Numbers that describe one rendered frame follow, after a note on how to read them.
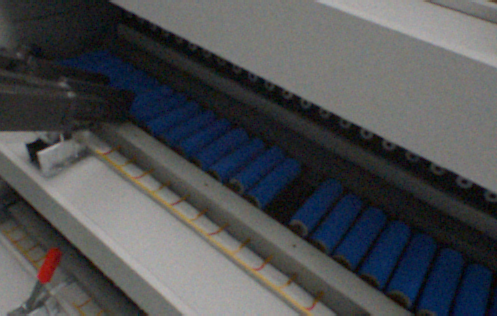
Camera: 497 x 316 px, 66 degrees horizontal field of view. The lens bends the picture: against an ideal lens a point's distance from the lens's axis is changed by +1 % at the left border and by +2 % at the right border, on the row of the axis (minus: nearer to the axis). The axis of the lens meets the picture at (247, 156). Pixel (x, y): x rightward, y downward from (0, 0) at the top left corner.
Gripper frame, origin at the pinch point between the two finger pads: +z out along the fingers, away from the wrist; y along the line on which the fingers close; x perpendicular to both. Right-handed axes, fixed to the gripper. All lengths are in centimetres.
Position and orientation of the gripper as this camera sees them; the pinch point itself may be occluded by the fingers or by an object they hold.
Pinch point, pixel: (83, 93)
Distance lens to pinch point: 34.3
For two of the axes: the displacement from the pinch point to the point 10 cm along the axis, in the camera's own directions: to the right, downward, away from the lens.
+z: 4.5, -0.1, 8.9
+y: 7.8, 4.8, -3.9
